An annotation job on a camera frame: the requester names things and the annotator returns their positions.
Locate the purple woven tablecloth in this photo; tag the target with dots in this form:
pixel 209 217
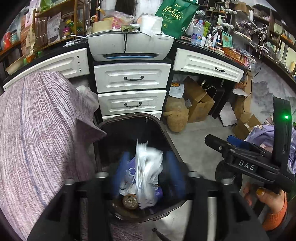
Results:
pixel 46 130

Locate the white upper drawer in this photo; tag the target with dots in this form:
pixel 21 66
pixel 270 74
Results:
pixel 131 76

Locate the person's right hand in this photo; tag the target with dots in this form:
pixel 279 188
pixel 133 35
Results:
pixel 275 202

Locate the white face mask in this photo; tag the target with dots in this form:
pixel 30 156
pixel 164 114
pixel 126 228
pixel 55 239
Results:
pixel 139 181

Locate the black trash bin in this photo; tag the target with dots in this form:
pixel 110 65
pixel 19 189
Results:
pixel 122 134

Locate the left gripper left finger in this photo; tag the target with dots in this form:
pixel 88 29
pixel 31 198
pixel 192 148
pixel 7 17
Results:
pixel 61 219

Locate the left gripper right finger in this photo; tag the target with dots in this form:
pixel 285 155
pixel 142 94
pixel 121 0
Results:
pixel 235 220

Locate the white right desk drawer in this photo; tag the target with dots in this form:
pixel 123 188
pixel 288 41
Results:
pixel 193 62

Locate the red tin can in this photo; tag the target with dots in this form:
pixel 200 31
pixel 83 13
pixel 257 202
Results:
pixel 6 40

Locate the white long cabinet drawer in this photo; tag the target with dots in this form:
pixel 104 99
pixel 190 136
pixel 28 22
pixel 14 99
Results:
pixel 71 64

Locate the clear water bottle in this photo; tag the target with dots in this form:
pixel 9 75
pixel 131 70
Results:
pixel 197 33

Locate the white lower drawer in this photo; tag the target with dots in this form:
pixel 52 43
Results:
pixel 115 103

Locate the green shopping bag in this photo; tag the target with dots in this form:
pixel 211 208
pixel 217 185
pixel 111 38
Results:
pixel 177 15

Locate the cardboard box on floor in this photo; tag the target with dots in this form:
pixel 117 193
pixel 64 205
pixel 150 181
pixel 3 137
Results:
pixel 197 100

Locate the white printer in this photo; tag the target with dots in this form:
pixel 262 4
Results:
pixel 116 45

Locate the cream bowl on counter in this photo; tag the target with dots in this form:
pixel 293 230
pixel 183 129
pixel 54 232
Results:
pixel 15 66

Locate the wooden shelf rack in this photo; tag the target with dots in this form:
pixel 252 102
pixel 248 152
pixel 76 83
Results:
pixel 55 22

